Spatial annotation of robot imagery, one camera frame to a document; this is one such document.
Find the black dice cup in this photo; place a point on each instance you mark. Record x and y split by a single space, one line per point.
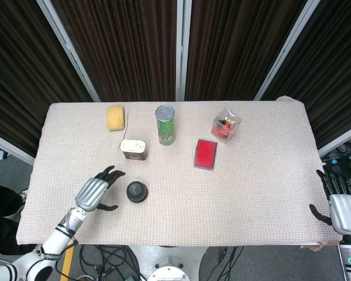
135 189

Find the beige waffle tablecloth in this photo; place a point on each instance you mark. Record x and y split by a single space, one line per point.
207 205

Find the green chips tube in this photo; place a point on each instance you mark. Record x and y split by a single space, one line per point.
165 128

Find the dark luncheon meat can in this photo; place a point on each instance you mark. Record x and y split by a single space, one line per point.
133 147

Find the red playing card case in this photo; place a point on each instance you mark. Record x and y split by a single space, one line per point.
205 153

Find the yellow floor tape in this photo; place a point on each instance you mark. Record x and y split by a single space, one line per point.
66 263

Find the aluminium partition post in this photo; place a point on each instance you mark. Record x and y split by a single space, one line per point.
70 52
286 49
182 49

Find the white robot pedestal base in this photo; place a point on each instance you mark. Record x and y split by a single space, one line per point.
166 259

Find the aluminium partition bottom rail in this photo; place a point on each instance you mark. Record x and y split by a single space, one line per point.
8 146
342 137

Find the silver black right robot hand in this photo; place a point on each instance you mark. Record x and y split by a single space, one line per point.
346 212

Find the small white floor object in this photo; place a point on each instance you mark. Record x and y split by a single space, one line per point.
2 154

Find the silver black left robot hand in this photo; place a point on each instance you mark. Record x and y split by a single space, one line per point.
90 190

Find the yellow sponge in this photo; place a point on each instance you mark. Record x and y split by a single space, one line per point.
116 117

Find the dark brown ribbed partition panel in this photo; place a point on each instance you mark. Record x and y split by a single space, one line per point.
120 49
336 73
14 73
237 49

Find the clear box with red pieces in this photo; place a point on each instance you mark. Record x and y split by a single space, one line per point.
225 127

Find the black white sneaker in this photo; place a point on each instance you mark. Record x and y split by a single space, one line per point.
23 196

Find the black round tray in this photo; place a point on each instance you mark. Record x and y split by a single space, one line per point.
140 201

